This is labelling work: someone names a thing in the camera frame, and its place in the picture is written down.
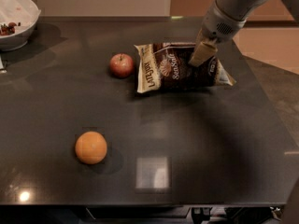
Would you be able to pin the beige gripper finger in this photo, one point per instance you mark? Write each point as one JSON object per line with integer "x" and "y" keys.
{"x": 204, "y": 49}

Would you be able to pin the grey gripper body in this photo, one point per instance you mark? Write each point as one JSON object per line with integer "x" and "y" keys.
{"x": 219, "y": 24}

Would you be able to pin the brown chip bag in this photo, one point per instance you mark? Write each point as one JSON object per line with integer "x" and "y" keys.
{"x": 165, "y": 66}

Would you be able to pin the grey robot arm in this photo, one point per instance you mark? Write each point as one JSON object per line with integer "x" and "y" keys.
{"x": 291, "y": 5}

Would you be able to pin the red apple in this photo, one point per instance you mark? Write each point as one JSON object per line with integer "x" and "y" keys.
{"x": 121, "y": 65}

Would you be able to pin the orange fruit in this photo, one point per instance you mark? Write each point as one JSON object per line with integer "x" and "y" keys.
{"x": 91, "y": 148}

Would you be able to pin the white bowl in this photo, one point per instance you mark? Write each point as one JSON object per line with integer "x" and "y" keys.
{"x": 19, "y": 38}

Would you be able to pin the white napkin in bowl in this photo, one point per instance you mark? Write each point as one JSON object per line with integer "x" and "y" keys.
{"x": 24, "y": 12}

